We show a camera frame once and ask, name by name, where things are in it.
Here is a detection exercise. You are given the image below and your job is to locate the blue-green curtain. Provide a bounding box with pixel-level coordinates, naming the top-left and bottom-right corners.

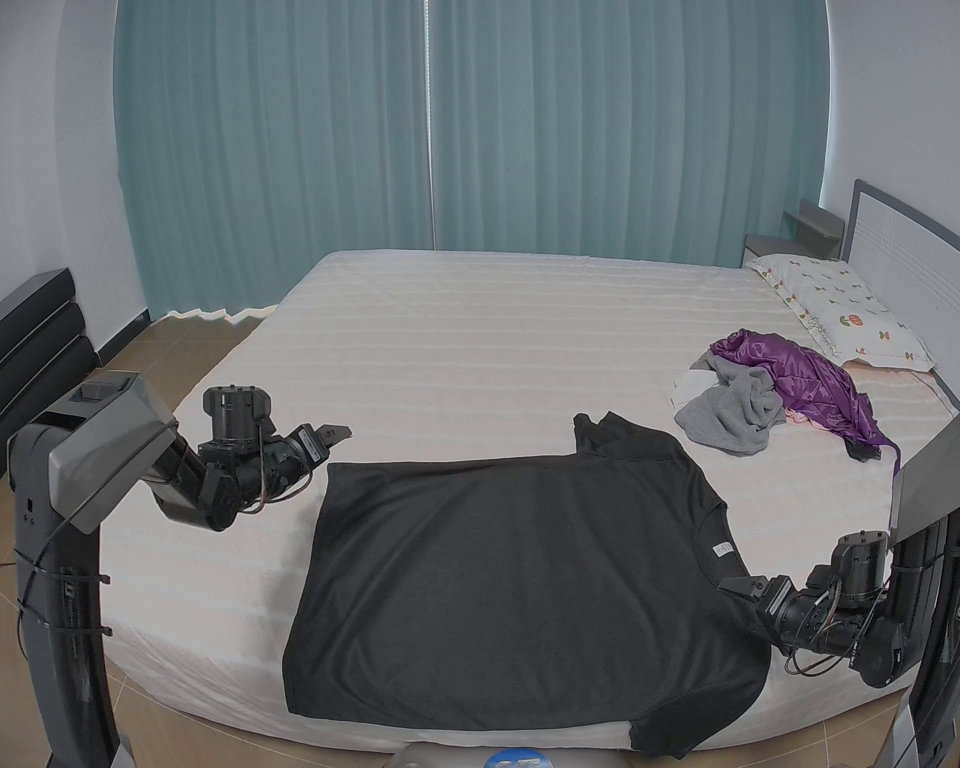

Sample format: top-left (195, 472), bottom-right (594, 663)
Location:
top-left (427, 0), bottom-right (837, 267)
top-left (112, 0), bottom-right (436, 324)

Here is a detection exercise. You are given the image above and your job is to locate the white garment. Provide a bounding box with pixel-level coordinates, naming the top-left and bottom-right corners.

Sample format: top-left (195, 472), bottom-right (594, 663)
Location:
top-left (672, 369), bottom-right (721, 410)

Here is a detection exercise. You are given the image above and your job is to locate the black chest of drawers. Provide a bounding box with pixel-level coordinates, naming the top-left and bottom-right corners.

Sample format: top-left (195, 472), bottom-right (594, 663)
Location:
top-left (0, 268), bottom-right (99, 451)

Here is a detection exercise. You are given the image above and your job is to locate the black T-shirt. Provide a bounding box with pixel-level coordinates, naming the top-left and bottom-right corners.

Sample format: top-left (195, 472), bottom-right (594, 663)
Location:
top-left (283, 411), bottom-right (774, 755)

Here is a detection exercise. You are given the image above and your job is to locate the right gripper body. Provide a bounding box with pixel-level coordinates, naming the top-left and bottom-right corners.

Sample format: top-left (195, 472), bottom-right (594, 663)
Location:
top-left (756, 577), bottom-right (807, 646)

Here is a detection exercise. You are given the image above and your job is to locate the grey bedside table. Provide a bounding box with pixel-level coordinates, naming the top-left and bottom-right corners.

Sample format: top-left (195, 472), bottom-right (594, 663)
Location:
top-left (744, 198), bottom-right (847, 265)

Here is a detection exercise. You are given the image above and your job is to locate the white printed pillow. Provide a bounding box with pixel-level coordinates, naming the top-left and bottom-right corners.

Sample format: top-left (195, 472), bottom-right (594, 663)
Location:
top-left (746, 253), bottom-right (939, 372)

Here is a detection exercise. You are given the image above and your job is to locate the grey garment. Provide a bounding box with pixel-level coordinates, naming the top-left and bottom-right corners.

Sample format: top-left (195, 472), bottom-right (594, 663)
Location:
top-left (673, 352), bottom-right (787, 456)

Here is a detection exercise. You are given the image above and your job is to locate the purple satin garment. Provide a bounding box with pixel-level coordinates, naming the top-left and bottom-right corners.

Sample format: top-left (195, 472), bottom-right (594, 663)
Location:
top-left (710, 328), bottom-right (903, 481)

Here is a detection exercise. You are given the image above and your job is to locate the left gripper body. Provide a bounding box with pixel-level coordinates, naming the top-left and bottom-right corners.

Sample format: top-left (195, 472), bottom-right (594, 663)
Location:
top-left (288, 424), bottom-right (331, 472)

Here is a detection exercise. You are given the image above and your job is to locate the bed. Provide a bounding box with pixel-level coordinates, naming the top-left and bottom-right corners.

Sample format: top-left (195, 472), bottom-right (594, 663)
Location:
top-left (97, 178), bottom-right (960, 755)

